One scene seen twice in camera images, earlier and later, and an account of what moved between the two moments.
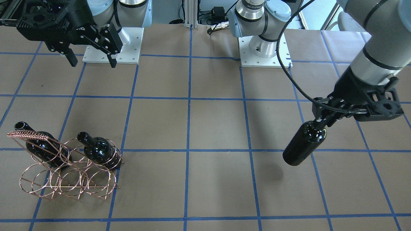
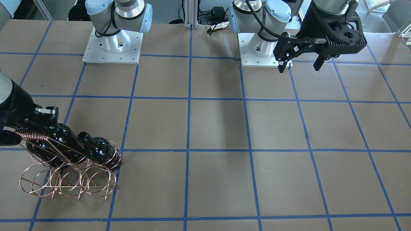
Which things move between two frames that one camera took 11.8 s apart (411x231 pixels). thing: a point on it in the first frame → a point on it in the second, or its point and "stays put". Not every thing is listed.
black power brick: (218, 15) stays put
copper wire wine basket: (65, 167) stays put
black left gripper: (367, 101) → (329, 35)
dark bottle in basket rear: (51, 150) stays put
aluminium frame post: (191, 13) stays put
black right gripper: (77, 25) → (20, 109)
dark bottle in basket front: (98, 149) stays put
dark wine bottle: (310, 135) → (64, 142)
